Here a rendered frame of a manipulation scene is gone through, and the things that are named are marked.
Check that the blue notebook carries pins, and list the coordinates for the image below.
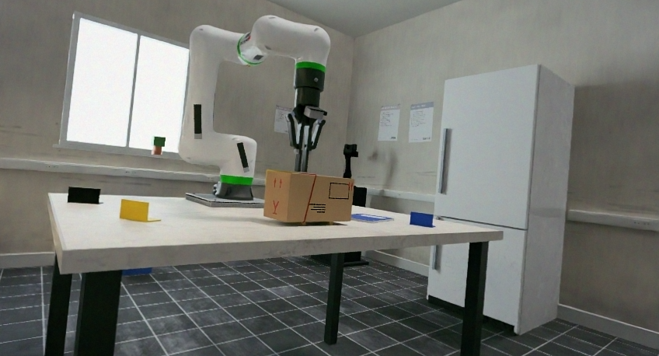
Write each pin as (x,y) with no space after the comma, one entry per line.
(370,218)

